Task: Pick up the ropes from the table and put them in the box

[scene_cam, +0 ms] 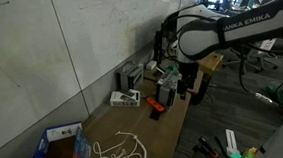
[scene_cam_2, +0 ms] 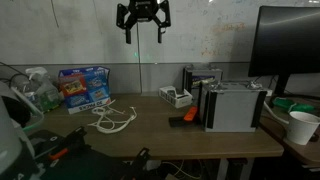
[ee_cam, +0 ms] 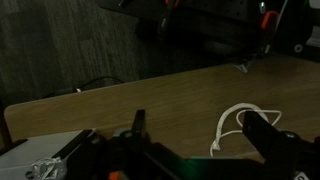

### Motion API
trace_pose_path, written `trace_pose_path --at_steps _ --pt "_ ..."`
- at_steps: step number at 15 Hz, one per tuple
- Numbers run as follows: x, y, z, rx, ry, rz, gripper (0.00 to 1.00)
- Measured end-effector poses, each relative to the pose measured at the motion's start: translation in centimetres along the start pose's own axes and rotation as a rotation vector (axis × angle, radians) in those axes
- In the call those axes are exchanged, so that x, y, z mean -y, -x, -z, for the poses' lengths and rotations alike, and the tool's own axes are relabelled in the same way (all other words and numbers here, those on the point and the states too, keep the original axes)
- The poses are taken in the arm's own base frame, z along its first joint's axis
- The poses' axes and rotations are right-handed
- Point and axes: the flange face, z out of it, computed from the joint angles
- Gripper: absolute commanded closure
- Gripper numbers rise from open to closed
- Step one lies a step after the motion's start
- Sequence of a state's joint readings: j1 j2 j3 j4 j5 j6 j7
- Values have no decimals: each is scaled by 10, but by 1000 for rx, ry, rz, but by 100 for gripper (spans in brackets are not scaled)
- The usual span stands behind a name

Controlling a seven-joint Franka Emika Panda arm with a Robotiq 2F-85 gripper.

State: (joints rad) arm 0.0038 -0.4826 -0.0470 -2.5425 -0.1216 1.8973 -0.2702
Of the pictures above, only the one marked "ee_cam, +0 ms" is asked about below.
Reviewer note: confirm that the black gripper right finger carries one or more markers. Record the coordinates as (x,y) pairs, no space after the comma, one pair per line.
(267,140)

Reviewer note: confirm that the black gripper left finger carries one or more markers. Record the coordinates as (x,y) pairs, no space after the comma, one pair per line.
(139,123)

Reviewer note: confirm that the grey metal box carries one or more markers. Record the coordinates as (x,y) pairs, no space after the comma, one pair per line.
(41,157)

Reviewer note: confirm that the orange handled clamp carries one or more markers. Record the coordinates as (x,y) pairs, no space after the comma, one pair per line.
(267,32)

